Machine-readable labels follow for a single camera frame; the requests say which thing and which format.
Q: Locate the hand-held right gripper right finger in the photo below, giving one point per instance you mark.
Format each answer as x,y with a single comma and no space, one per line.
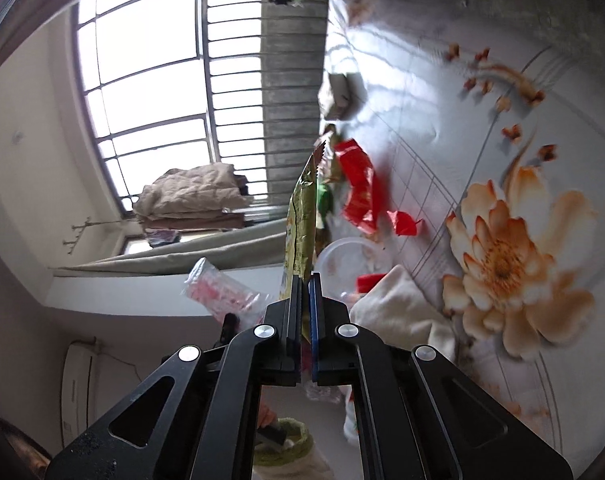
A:
314,310

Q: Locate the patterned cloth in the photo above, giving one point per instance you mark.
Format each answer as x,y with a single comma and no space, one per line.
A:
162,237

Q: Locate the pale quilted clothing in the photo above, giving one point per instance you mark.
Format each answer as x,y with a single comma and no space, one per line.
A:
192,195

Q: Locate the large red wrapper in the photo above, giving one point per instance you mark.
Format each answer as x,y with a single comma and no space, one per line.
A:
360,185

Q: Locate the white plastic jar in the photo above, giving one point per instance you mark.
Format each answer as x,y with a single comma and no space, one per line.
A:
342,260

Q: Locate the cream cloth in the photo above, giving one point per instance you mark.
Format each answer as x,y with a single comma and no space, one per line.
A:
402,310

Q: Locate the white air conditioner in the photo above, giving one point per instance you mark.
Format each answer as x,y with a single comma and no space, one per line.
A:
80,395

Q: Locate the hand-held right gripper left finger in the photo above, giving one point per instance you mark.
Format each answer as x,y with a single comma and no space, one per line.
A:
282,330

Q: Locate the red packet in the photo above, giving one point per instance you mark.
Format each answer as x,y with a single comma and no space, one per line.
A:
372,282

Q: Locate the pink bubble wrap pouch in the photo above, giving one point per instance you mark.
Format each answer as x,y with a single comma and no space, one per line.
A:
217,290

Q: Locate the wall hook rack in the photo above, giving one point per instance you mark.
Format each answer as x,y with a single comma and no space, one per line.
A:
77,232

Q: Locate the yellow snack bag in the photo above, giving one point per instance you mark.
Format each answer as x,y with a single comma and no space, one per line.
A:
302,220

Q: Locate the person's left hand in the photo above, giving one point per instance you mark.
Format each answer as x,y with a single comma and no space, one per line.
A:
266,415

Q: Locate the barred window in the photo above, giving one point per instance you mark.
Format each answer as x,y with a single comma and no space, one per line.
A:
147,60

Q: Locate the small red wrapper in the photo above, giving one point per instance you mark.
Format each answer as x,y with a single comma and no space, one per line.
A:
402,222

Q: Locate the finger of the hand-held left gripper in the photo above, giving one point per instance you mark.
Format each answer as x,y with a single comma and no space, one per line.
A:
229,327

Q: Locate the green wrapper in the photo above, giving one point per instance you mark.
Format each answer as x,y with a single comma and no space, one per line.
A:
325,200

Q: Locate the floral tablecloth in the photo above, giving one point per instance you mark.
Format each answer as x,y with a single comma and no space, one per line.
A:
482,110

